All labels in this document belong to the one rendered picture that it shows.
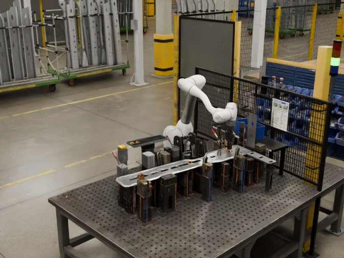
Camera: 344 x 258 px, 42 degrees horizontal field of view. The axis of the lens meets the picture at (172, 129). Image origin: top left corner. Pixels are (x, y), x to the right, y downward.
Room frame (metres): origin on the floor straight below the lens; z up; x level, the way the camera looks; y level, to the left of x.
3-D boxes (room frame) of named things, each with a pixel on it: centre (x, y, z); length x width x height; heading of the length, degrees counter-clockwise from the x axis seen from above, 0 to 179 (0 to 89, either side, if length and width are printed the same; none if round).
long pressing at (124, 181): (3.67, -0.15, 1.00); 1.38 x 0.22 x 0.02; 125
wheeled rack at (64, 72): (11.55, 2.15, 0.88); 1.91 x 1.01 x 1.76; 136
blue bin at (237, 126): (4.36, -0.79, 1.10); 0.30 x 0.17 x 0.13; 25
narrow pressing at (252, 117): (4.10, -0.77, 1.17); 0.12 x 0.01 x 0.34; 35
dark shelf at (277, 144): (4.37, -0.78, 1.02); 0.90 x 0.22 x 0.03; 35
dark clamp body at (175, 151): (3.83, -0.02, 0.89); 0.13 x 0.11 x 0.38; 35
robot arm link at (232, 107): (3.95, -0.53, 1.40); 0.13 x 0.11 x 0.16; 140
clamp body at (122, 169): (3.49, 0.42, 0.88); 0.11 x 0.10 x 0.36; 35
